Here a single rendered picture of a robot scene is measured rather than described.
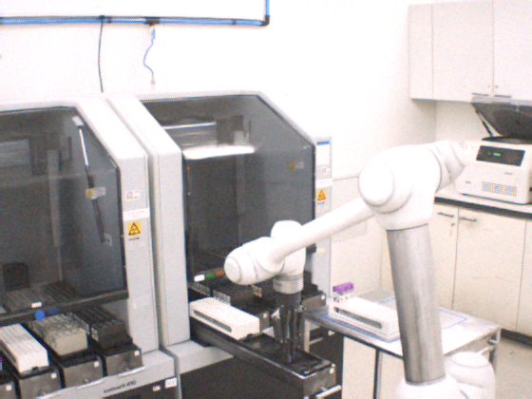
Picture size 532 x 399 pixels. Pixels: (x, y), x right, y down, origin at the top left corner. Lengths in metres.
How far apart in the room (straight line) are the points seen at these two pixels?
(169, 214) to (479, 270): 2.57
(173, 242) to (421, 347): 1.07
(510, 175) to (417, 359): 2.69
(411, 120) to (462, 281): 1.29
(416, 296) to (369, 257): 3.26
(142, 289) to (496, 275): 2.62
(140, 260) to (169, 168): 0.33
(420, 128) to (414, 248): 3.58
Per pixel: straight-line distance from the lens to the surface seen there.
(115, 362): 2.18
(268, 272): 1.79
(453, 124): 5.07
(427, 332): 1.52
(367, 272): 4.76
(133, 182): 2.16
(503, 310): 4.32
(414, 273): 1.48
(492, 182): 4.18
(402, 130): 4.83
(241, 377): 2.52
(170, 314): 2.35
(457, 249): 4.41
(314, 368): 2.01
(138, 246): 2.21
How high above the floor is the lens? 1.70
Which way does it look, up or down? 11 degrees down
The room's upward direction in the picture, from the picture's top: 1 degrees counter-clockwise
